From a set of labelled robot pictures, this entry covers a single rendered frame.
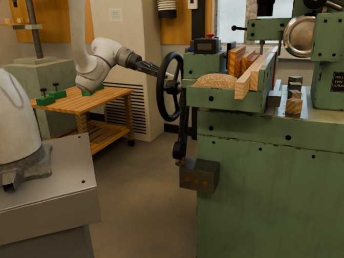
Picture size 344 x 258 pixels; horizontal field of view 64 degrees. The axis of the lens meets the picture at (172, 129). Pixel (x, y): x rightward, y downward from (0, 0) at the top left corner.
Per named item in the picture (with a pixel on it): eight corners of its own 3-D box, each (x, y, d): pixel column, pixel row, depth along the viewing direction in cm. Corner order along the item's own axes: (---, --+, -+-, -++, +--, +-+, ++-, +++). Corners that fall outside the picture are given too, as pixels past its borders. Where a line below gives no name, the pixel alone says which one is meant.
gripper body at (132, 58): (128, 54, 126) (145, 61, 124) (137, 51, 133) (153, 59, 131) (125, 69, 130) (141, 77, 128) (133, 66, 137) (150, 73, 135)
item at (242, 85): (261, 63, 112) (262, 52, 110) (266, 63, 111) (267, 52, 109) (234, 99, 64) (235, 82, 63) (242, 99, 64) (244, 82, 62)
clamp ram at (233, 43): (215, 64, 107) (216, 40, 104) (234, 65, 105) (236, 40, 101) (209, 68, 100) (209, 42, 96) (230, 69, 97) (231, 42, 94)
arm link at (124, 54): (128, 45, 135) (138, 50, 133) (124, 63, 139) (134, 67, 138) (117, 47, 127) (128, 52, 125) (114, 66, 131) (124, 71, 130)
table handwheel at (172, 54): (153, 48, 100) (151, 126, 106) (206, 49, 93) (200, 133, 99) (181, 53, 126) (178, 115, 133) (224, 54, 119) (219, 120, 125)
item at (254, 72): (269, 58, 123) (270, 46, 121) (274, 58, 122) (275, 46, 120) (249, 90, 72) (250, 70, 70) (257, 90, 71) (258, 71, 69)
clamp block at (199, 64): (195, 71, 115) (195, 49, 111) (228, 72, 110) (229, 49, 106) (183, 78, 102) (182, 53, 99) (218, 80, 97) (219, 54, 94)
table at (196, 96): (210, 69, 135) (210, 57, 133) (276, 72, 124) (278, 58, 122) (155, 103, 84) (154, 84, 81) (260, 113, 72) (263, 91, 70)
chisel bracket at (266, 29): (249, 43, 101) (250, 18, 98) (289, 43, 96) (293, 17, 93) (245, 45, 95) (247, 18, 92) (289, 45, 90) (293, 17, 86)
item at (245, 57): (251, 64, 110) (252, 49, 108) (254, 64, 109) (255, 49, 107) (241, 74, 91) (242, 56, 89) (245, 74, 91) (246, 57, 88)
